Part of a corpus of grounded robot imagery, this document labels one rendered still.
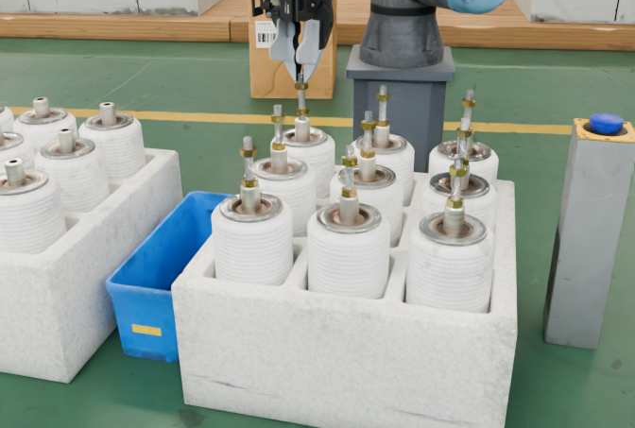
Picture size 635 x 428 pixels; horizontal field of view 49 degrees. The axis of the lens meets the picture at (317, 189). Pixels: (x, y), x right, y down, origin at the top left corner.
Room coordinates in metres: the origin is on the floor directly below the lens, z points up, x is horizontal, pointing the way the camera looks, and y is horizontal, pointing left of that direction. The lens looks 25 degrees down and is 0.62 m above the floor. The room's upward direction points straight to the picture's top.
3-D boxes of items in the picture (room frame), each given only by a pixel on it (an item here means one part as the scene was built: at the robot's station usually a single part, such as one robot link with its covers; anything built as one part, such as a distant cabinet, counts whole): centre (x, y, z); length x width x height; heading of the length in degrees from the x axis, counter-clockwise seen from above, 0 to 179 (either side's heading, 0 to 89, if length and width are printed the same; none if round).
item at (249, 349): (0.83, -0.06, 0.09); 0.39 x 0.39 x 0.18; 76
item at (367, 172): (0.83, -0.06, 0.26); 0.02 x 0.02 x 0.03
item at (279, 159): (0.85, 0.05, 0.26); 0.02 x 0.02 x 0.03
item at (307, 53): (0.94, 0.01, 0.39); 0.06 x 0.03 x 0.09; 151
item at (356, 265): (0.71, -0.04, 0.16); 0.10 x 0.10 x 0.18
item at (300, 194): (0.85, 0.05, 0.16); 0.10 x 0.10 x 0.18
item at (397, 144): (0.94, -0.09, 0.25); 0.08 x 0.08 x 0.01
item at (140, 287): (0.91, 0.20, 0.06); 0.30 x 0.11 x 0.12; 166
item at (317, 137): (0.97, 0.02, 0.25); 0.08 x 0.08 x 0.01
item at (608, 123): (0.83, -0.36, 0.32); 0.04 x 0.04 x 0.02
